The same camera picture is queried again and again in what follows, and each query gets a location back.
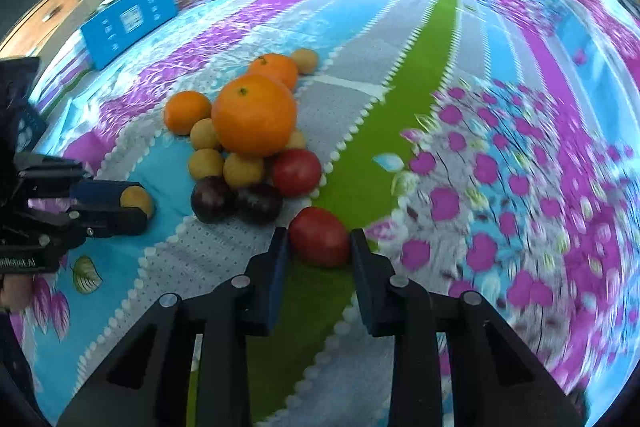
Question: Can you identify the blue printed box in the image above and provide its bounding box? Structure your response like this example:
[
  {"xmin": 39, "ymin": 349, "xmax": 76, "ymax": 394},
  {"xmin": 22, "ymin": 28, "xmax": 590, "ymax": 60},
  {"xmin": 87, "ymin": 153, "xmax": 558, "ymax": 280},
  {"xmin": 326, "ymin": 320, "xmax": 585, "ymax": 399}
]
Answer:
[{"xmin": 80, "ymin": 0, "xmax": 180, "ymax": 70}]

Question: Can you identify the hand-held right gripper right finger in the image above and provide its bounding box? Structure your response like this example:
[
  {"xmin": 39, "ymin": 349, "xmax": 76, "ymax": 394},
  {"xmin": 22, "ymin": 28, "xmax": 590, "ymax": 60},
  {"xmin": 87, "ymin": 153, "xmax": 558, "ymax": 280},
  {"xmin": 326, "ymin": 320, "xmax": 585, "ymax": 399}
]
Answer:
[{"xmin": 349, "ymin": 228, "xmax": 585, "ymax": 427}]

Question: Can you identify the red tomato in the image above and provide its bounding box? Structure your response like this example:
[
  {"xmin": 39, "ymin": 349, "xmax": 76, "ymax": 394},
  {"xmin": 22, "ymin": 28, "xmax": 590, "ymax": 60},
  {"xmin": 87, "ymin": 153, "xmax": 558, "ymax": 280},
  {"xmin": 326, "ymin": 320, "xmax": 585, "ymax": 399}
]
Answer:
[
  {"xmin": 271, "ymin": 149, "xmax": 322, "ymax": 198},
  {"xmin": 289, "ymin": 207, "xmax": 351, "ymax": 269}
]

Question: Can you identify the person's left hand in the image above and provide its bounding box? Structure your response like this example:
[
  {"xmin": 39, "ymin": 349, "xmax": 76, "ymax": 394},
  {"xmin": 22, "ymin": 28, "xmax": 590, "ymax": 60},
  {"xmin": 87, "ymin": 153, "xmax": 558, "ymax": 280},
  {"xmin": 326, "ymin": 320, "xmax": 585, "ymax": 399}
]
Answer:
[{"xmin": 0, "ymin": 274, "xmax": 35, "ymax": 314}]

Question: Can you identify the dark purple plum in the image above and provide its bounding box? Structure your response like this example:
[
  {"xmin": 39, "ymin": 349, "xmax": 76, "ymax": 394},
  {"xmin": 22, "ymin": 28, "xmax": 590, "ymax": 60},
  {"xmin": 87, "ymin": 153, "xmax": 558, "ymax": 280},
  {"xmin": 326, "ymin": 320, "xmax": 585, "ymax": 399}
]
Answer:
[
  {"xmin": 190, "ymin": 176, "xmax": 237, "ymax": 224},
  {"xmin": 235, "ymin": 183, "xmax": 283, "ymax": 224}
]

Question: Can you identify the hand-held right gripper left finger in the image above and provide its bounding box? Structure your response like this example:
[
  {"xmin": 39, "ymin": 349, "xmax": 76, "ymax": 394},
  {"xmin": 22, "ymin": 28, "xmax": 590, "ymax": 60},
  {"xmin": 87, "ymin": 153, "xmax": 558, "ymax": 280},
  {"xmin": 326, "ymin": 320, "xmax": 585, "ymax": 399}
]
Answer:
[{"xmin": 57, "ymin": 227, "xmax": 292, "ymax": 427}]

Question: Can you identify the small orange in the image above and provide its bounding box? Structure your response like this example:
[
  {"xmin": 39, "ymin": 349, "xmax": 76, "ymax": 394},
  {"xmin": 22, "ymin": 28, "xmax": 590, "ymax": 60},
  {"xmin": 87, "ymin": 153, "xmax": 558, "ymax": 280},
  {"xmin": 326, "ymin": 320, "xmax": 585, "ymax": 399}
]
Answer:
[
  {"xmin": 164, "ymin": 91, "xmax": 212, "ymax": 136},
  {"xmin": 247, "ymin": 53, "xmax": 299, "ymax": 92}
]

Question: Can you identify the large orange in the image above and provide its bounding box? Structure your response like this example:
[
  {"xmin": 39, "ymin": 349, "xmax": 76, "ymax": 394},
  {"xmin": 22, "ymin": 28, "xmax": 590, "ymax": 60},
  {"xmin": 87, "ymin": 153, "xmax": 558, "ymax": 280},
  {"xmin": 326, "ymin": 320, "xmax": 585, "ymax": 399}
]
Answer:
[{"xmin": 211, "ymin": 74, "xmax": 298, "ymax": 158}]

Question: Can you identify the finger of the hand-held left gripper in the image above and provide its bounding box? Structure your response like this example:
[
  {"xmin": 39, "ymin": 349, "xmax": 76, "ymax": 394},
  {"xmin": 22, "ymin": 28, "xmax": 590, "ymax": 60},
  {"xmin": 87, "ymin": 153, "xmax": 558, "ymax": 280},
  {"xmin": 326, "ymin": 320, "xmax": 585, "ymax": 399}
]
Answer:
[
  {"xmin": 70, "ymin": 207, "xmax": 148, "ymax": 238},
  {"xmin": 70, "ymin": 181, "xmax": 143, "ymax": 208}
]

